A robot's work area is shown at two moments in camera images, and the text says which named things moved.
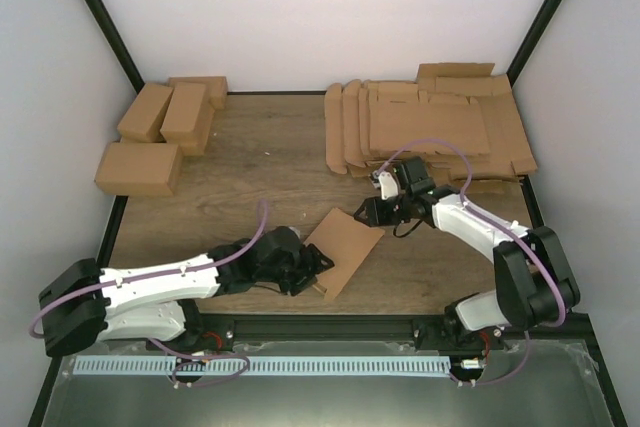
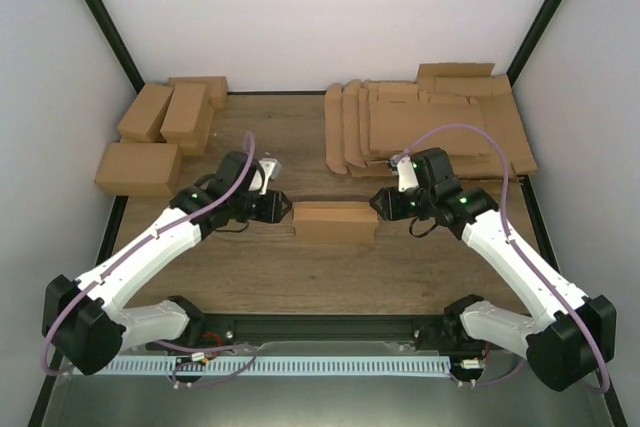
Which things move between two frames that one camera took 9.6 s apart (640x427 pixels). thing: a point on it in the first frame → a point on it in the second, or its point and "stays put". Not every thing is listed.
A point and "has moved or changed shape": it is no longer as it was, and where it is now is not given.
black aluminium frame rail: [356, 328] stays put
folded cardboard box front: [141, 169] stays put
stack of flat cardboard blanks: [456, 116] stays put
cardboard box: [216, 88] stays put
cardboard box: [346, 241] has moved or changed shape
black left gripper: [308, 273] → [272, 213]
